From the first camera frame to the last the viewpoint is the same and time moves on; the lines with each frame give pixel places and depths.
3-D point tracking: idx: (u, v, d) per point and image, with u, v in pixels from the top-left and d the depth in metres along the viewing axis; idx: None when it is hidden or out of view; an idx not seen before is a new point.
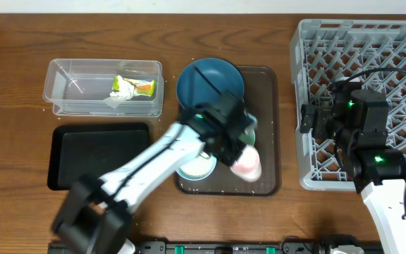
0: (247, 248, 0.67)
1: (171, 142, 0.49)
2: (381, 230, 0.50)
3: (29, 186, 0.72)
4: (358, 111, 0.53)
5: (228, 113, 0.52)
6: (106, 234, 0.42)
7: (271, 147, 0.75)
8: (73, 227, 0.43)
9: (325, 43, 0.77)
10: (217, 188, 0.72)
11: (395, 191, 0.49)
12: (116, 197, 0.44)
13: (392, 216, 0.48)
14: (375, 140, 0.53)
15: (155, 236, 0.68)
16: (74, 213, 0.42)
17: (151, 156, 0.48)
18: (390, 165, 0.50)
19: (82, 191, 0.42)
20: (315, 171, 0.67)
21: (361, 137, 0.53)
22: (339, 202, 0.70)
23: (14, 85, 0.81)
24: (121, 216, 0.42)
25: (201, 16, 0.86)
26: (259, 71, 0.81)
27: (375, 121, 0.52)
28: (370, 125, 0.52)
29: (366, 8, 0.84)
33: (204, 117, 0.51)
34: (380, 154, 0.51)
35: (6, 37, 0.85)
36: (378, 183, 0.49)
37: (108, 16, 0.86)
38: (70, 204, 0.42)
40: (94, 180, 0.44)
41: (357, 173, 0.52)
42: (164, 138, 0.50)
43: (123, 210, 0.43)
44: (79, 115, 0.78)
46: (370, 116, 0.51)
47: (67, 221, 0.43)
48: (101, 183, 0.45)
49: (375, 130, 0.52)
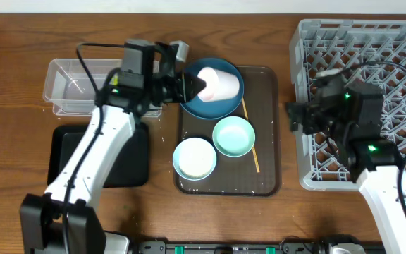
0: (247, 248, 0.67)
1: (100, 128, 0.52)
2: (377, 216, 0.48)
3: (30, 186, 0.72)
4: (354, 104, 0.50)
5: (138, 70, 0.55)
6: (79, 234, 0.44)
7: (271, 147, 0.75)
8: (46, 248, 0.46)
9: (325, 43, 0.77)
10: (217, 188, 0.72)
11: (388, 175, 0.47)
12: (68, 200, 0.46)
13: (387, 200, 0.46)
14: (371, 132, 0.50)
15: (155, 236, 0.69)
16: (39, 232, 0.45)
17: (87, 147, 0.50)
18: (383, 154, 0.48)
19: (31, 212, 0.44)
20: (315, 171, 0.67)
21: (357, 128, 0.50)
22: (338, 202, 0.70)
23: (14, 86, 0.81)
24: (80, 215, 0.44)
25: (201, 16, 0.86)
26: (260, 71, 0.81)
27: (371, 113, 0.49)
28: (365, 117, 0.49)
29: (366, 8, 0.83)
33: (120, 89, 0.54)
34: (373, 144, 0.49)
35: (6, 37, 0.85)
36: (371, 169, 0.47)
37: (108, 16, 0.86)
38: (29, 230, 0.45)
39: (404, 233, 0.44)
40: (37, 197, 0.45)
41: (352, 164, 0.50)
42: (91, 128, 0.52)
43: (79, 208, 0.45)
44: (79, 115, 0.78)
46: (366, 108, 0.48)
47: (37, 246, 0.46)
48: (49, 196, 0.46)
49: (371, 121, 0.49)
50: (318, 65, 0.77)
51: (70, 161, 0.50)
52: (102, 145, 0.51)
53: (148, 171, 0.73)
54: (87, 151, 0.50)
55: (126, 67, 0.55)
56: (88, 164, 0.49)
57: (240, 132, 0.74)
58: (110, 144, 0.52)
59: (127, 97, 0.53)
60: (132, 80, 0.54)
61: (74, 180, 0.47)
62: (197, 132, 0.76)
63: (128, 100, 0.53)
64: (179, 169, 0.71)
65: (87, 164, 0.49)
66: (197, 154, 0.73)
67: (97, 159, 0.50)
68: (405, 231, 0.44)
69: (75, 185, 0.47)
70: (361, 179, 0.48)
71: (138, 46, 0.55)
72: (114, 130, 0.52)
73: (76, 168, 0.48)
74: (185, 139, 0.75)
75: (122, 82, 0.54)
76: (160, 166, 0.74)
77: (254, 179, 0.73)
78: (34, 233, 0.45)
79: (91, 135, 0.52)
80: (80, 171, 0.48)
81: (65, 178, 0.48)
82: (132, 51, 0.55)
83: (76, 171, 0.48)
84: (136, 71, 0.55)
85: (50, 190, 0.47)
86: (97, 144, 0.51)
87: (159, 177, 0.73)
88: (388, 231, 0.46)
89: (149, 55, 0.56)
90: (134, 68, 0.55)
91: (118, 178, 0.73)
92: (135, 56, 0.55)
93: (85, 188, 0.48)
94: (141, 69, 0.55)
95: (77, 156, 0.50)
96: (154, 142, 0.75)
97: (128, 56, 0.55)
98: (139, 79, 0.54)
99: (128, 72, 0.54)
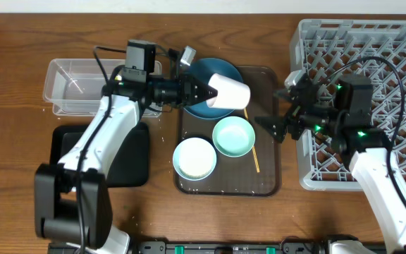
0: (247, 248, 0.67)
1: (108, 112, 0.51)
2: (369, 195, 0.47)
3: (30, 186, 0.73)
4: (345, 93, 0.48)
5: (142, 66, 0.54)
6: (93, 200, 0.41)
7: (271, 147, 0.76)
8: (56, 219, 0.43)
9: (325, 43, 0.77)
10: (217, 188, 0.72)
11: (377, 154, 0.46)
12: (81, 169, 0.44)
13: (378, 178, 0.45)
14: (361, 122, 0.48)
15: (155, 236, 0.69)
16: (50, 202, 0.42)
17: (96, 127, 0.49)
18: (373, 139, 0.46)
19: (46, 178, 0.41)
20: (315, 171, 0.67)
21: (347, 117, 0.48)
22: (338, 202, 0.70)
23: (14, 85, 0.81)
24: (94, 179, 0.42)
25: (202, 16, 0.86)
26: (260, 71, 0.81)
27: (361, 101, 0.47)
28: (355, 106, 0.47)
29: (366, 8, 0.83)
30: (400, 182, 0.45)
33: (125, 83, 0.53)
34: (362, 130, 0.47)
35: (6, 36, 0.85)
36: (361, 152, 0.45)
37: (108, 16, 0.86)
38: (41, 198, 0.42)
39: (398, 210, 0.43)
40: (51, 166, 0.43)
41: (343, 152, 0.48)
42: (99, 112, 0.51)
43: (92, 173, 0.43)
44: (79, 115, 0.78)
46: (357, 98, 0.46)
47: (48, 217, 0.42)
48: (63, 166, 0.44)
49: (361, 110, 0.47)
50: (318, 65, 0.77)
51: (81, 138, 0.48)
52: (111, 125, 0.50)
53: (148, 171, 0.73)
54: (97, 129, 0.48)
55: (129, 63, 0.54)
56: (99, 139, 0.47)
57: (240, 132, 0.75)
58: (119, 125, 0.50)
59: (132, 88, 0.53)
60: (134, 75, 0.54)
61: (87, 151, 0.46)
62: (197, 132, 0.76)
63: (133, 92, 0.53)
64: (179, 170, 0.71)
65: (98, 139, 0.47)
66: (196, 154, 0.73)
67: (107, 136, 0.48)
68: (399, 207, 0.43)
69: (87, 156, 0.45)
70: (353, 163, 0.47)
71: (140, 44, 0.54)
72: (122, 113, 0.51)
73: (89, 141, 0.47)
74: (185, 139, 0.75)
75: (126, 75, 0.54)
76: (160, 166, 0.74)
77: (254, 179, 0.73)
78: (46, 201, 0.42)
79: (101, 118, 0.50)
80: (91, 144, 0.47)
81: (78, 152, 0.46)
82: (135, 48, 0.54)
83: (88, 144, 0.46)
84: (139, 68, 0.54)
85: (63, 161, 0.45)
86: (108, 125, 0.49)
87: (159, 177, 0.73)
88: (381, 208, 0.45)
89: (151, 53, 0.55)
90: (138, 64, 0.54)
91: (118, 178, 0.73)
92: (137, 53, 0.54)
93: (96, 159, 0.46)
94: (144, 65, 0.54)
95: (88, 133, 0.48)
96: (154, 142, 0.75)
97: (131, 53, 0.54)
98: (142, 74, 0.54)
99: (132, 68, 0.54)
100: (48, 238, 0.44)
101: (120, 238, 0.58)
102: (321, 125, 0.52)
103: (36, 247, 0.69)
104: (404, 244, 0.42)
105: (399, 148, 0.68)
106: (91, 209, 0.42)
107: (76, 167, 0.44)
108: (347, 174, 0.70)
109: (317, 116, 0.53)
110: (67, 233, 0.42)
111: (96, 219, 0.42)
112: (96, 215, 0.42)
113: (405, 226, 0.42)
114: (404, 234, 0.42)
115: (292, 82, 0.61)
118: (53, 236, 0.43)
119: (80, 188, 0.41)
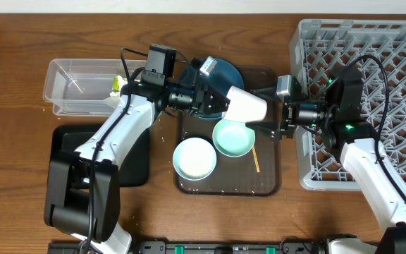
0: (247, 248, 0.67)
1: (127, 109, 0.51)
2: (362, 183, 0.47)
3: (30, 186, 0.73)
4: (335, 89, 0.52)
5: (163, 70, 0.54)
6: (103, 190, 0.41)
7: (271, 147, 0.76)
8: (65, 208, 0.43)
9: (325, 43, 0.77)
10: (217, 188, 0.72)
11: (364, 143, 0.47)
12: (96, 159, 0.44)
13: (368, 164, 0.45)
14: (350, 116, 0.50)
15: (155, 236, 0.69)
16: (63, 191, 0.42)
17: (113, 122, 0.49)
18: (361, 132, 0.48)
19: (61, 166, 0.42)
20: (315, 171, 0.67)
21: (337, 112, 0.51)
22: (338, 202, 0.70)
23: (14, 85, 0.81)
24: (106, 171, 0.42)
25: (202, 15, 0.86)
26: (260, 71, 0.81)
27: (350, 97, 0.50)
28: (345, 101, 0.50)
29: (366, 7, 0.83)
30: (388, 166, 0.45)
33: (145, 85, 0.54)
34: (351, 123, 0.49)
35: (6, 37, 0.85)
36: (350, 142, 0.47)
37: (108, 16, 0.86)
38: (54, 185, 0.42)
39: (388, 193, 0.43)
40: (67, 154, 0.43)
41: (333, 145, 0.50)
42: (117, 109, 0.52)
43: (106, 164, 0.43)
44: (79, 115, 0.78)
46: (345, 94, 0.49)
47: (58, 204, 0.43)
48: (79, 154, 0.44)
49: (351, 106, 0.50)
50: (318, 65, 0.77)
51: (99, 130, 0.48)
52: (127, 123, 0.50)
53: (148, 171, 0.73)
54: (115, 124, 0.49)
55: (149, 65, 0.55)
56: (117, 132, 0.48)
57: (240, 132, 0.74)
58: (135, 122, 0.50)
59: (151, 90, 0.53)
60: (154, 78, 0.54)
61: (103, 143, 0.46)
62: (197, 132, 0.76)
63: (151, 94, 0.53)
64: (179, 169, 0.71)
65: (115, 132, 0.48)
66: (196, 154, 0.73)
67: (123, 131, 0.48)
68: (388, 189, 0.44)
69: (103, 147, 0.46)
70: (343, 154, 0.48)
71: (163, 49, 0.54)
72: (139, 111, 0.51)
73: (106, 133, 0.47)
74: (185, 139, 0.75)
75: (146, 77, 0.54)
76: (160, 166, 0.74)
77: (254, 179, 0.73)
78: (58, 189, 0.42)
79: (118, 113, 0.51)
80: (108, 137, 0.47)
81: (94, 142, 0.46)
82: (157, 52, 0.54)
83: (105, 137, 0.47)
84: (158, 71, 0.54)
85: (79, 150, 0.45)
86: (124, 121, 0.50)
87: (159, 177, 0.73)
88: (373, 192, 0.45)
89: (171, 58, 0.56)
90: (158, 68, 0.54)
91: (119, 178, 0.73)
92: (158, 56, 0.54)
93: (112, 152, 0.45)
94: (163, 70, 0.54)
95: (106, 127, 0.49)
96: (153, 142, 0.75)
97: (152, 56, 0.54)
98: (161, 77, 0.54)
99: (151, 70, 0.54)
100: (56, 226, 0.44)
101: (123, 237, 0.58)
102: (314, 121, 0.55)
103: (36, 247, 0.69)
104: (397, 223, 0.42)
105: (399, 148, 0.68)
106: (100, 199, 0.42)
107: (91, 156, 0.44)
108: (347, 174, 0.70)
109: (310, 111, 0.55)
110: (75, 222, 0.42)
111: (106, 209, 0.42)
112: (106, 205, 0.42)
113: (396, 205, 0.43)
114: (397, 213, 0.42)
115: (285, 91, 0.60)
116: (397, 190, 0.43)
118: (60, 224, 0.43)
119: (91, 178, 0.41)
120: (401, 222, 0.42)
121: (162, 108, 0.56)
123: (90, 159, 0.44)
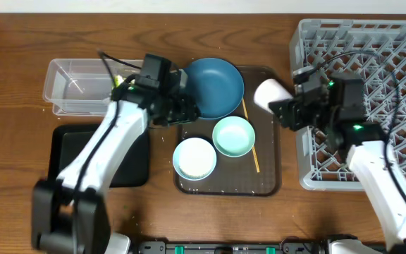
0: (247, 248, 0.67)
1: (115, 121, 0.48)
2: (368, 191, 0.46)
3: (29, 186, 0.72)
4: (336, 89, 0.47)
5: (158, 77, 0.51)
6: (87, 221, 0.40)
7: (271, 147, 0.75)
8: (51, 236, 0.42)
9: (325, 43, 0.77)
10: (217, 188, 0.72)
11: (373, 148, 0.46)
12: (80, 187, 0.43)
13: (375, 170, 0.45)
14: (355, 116, 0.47)
15: (155, 236, 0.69)
16: (46, 221, 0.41)
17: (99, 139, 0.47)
18: (369, 132, 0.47)
19: (44, 195, 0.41)
20: (315, 171, 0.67)
21: (341, 113, 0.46)
22: (337, 202, 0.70)
23: (14, 85, 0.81)
24: (90, 200, 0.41)
25: (202, 15, 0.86)
26: (260, 71, 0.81)
27: (356, 95, 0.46)
28: (349, 101, 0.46)
29: (366, 7, 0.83)
30: (397, 174, 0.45)
33: (137, 89, 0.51)
34: (359, 123, 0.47)
35: (6, 36, 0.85)
36: (359, 144, 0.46)
37: (108, 16, 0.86)
38: (38, 215, 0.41)
39: (398, 204, 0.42)
40: (50, 181, 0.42)
41: (340, 145, 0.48)
42: (106, 119, 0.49)
43: (89, 194, 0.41)
44: (79, 115, 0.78)
46: (349, 92, 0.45)
47: (43, 233, 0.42)
48: (61, 182, 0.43)
49: (354, 105, 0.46)
50: None
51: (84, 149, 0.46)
52: (115, 137, 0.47)
53: (148, 171, 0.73)
54: (101, 140, 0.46)
55: (143, 71, 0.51)
56: (101, 154, 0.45)
57: (240, 132, 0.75)
58: (124, 136, 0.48)
59: (142, 95, 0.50)
60: (148, 83, 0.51)
61: (87, 167, 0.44)
62: (197, 132, 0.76)
63: (143, 98, 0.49)
64: (179, 169, 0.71)
65: (101, 152, 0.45)
66: (196, 154, 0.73)
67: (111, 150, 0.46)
68: (395, 199, 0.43)
69: (87, 173, 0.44)
70: (350, 156, 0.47)
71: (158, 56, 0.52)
72: (128, 123, 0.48)
73: (89, 156, 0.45)
74: (185, 139, 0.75)
75: (139, 82, 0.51)
76: (161, 166, 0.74)
77: (254, 179, 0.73)
78: (41, 219, 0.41)
79: (105, 127, 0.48)
80: (92, 159, 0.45)
81: (80, 166, 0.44)
82: (151, 58, 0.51)
83: (89, 159, 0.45)
84: (153, 77, 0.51)
85: (63, 176, 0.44)
86: (111, 138, 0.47)
87: (159, 177, 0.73)
88: (380, 202, 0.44)
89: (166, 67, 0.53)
90: (152, 73, 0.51)
91: (118, 178, 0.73)
92: (153, 63, 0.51)
93: (98, 178, 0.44)
94: (158, 75, 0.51)
95: (91, 144, 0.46)
96: (154, 142, 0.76)
97: (147, 62, 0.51)
98: (154, 84, 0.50)
99: (145, 77, 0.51)
100: (45, 252, 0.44)
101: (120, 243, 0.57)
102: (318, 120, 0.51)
103: None
104: (404, 238, 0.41)
105: (399, 149, 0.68)
106: (84, 228, 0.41)
107: (75, 185, 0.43)
108: (347, 174, 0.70)
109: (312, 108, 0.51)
110: (62, 250, 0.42)
111: (91, 240, 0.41)
112: (91, 236, 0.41)
113: (403, 218, 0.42)
114: (404, 226, 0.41)
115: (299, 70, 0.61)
116: None
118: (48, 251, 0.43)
119: (75, 209, 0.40)
120: None
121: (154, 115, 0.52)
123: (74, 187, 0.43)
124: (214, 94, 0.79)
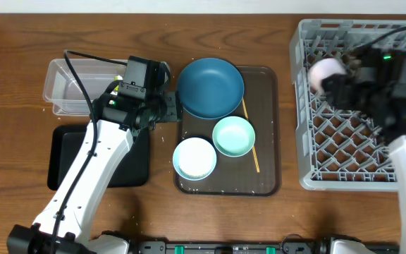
0: (247, 248, 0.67)
1: (94, 149, 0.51)
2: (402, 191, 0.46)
3: (29, 186, 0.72)
4: (392, 65, 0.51)
5: (143, 84, 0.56)
6: None
7: (271, 147, 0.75)
8: None
9: (325, 43, 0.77)
10: (217, 188, 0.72)
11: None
12: (58, 234, 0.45)
13: None
14: None
15: (155, 236, 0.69)
16: None
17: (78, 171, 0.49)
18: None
19: (20, 243, 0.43)
20: (315, 170, 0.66)
21: (395, 89, 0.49)
22: (338, 202, 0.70)
23: (14, 85, 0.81)
24: (66, 248, 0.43)
25: (202, 16, 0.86)
26: (259, 71, 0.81)
27: None
28: (404, 77, 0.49)
29: (366, 7, 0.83)
30: None
33: (120, 99, 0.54)
34: None
35: (6, 37, 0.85)
36: None
37: (108, 16, 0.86)
38: None
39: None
40: (27, 227, 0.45)
41: (390, 125, 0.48)
42: (85, 147, 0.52)
43: (66, 241, 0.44)
44: (79, 115, 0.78)
46: None
47: None
48: (39, 226, 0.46)
49: None
50: None
51: (63, 185, 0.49)
52: (95, 168, 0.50)
53: (148, 171, 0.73)
54: (81, 172, 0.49)
55: (127, 80, 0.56)
56: (78, 193, 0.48)
57: (240, 132, 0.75)
58: (103, 166, 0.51)
59: (127, 103, 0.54)
60: (134, 92, 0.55)
61: (63, 209, 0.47)
62: (197, 132, 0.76)
63: (129, 106, 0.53)
64: (179, 169, 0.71)
65: (78, 189, 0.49)
66: (196, 154, 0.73)
67: (89, 185, 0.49)
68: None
69: (65, 215, 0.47)
70: (395, 144, 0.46)
71: (144, 60, 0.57)
72: (108, 149, 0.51)
73: (68, 195, 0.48)
74: (185, 139, 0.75)
75: (125, 91, 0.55)
76: (160, 166, 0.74)
77: (254, 179, 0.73)
78: None
79: (85, 156, 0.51)
80: (70, 200, 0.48)
81: (58, 207, 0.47)
82: (138, 63, 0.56)
83: (66, 200, 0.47)
84: (138, 85, 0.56)
85: (39, 221, 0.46)
86: (89, 171, 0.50)
87: (159, 177, 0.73)
88: None
89: (151, 70, 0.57)
90: (137, 81, 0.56)
91: (118, 178, 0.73)
92: (139, 68, 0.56)
93: (75, 217, 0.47)
94: (143, 82, 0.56)
95: (71, 179, 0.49)
96: (154, 143, 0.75)
97: (134, 68, 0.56)
98: (141, 92, 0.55)
99: (131, 84, 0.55)
100: None
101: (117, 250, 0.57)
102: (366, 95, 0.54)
103: None
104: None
105: None
106: None
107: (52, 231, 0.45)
108: (347, 174, 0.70)
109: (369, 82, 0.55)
110: None
111: None
112: None
113: None
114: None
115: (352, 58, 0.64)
116: None
118: None
119: None
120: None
121: (140, 125, 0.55)
123: (50, 233, 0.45)
124: (214, 95, 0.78)
